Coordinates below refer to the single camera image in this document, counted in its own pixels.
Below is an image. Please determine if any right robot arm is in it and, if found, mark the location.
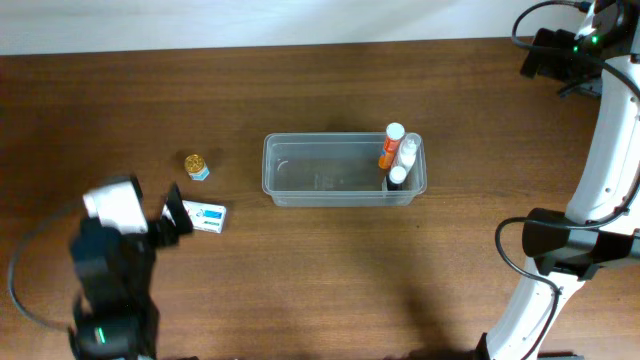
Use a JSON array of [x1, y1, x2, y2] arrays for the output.
[[473, 0, 639, 360]]

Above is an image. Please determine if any right black cable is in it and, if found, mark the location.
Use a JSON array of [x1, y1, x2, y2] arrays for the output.
[[493, 0, 640, 360]]

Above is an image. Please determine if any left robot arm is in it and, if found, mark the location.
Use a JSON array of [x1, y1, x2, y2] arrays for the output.
[[69, 176, 193, 359]]

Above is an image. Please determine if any gold lid small jar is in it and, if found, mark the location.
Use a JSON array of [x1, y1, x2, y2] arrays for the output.
[[184, 154, 210, 181]]

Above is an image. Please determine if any dark bottle white cap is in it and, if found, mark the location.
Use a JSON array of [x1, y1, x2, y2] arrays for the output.
[[383, 166, 407, 191]]

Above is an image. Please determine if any orange tablet tube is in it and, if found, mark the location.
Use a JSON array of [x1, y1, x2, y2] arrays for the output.
[[378, 122, 405, 170]]

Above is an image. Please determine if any clear plastic container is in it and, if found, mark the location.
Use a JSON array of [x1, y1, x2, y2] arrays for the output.
[[262, 132, 427, 207]]

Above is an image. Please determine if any white Panadol box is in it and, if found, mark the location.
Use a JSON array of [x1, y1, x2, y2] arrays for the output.
[[161, 200, 227, 235]]

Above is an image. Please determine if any white spray bottle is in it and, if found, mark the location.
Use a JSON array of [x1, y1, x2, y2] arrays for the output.
[[391, 133, 422, 173]]

